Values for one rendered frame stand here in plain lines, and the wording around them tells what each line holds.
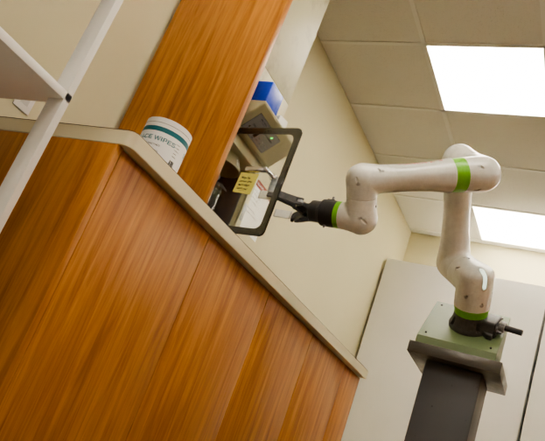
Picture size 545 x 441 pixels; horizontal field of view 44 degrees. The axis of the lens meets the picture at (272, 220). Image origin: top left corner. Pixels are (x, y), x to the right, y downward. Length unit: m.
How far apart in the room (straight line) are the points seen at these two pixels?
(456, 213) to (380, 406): 2.77
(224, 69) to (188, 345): 1.03
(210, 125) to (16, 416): 1.22
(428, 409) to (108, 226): 1.36
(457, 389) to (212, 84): 1.37
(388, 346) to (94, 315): 3.79
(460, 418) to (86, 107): 1.68
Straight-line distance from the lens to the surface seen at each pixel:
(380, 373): 5.16
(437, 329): 2.58
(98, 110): 2.53
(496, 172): 2.34
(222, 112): 2.35
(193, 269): 1.88
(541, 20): 3.50
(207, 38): 2.62
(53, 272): 1.51
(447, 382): 2.48
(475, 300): 2.51
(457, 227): 2.56
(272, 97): 2.46
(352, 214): 2.19
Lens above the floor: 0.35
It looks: 20 degrees up
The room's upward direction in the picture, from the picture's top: 21 degrees clockwise
